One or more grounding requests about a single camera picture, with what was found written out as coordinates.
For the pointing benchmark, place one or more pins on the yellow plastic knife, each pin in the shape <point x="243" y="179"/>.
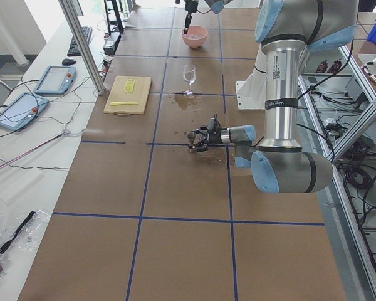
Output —
<point x="124" y="103"/>

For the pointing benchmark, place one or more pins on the aluminium frame post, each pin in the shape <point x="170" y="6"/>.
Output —
<point x="71" y="16"/>

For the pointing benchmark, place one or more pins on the teach pendant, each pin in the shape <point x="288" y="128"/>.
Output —
<point x="56" y="80"/>
<point x="23" y="110"/>

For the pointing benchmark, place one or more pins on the bamboo cutting board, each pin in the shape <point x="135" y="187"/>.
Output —
<point x="117" y="94"/>

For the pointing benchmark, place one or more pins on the teach pendant near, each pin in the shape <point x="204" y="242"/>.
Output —
<point x="23" y="110"/>

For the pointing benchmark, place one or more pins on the pink bowl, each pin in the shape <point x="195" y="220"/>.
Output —
<point x="198" y="30"/>

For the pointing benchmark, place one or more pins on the pile of clear ice cubes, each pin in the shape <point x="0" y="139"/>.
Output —
<point x="194" y="37"/>

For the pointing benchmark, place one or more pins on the black computer mouse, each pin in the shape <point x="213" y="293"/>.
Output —
<point x="68" y="62"/>

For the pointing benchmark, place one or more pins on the teach pendant far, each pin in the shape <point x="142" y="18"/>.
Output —
<point x="56" y="80"/>

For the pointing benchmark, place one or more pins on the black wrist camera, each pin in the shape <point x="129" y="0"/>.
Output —
<point x="214" y="125"/>

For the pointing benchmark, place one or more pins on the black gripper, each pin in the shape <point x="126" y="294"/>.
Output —
<point x="214" y="137"/>
<point x="190" y="6"/>

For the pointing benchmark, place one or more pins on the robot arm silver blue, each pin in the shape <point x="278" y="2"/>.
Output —
<point x="216" y="6"/>
<point x="284" y="30"/>

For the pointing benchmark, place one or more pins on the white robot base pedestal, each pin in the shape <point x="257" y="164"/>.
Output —
<point x="251" y="93"/>

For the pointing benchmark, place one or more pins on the steel jigger measuring cup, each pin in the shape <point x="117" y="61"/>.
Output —
<point x="191" y="136"/>

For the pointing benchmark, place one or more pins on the clear wine glass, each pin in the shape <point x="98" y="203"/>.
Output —
<point x="189" y="75"/>

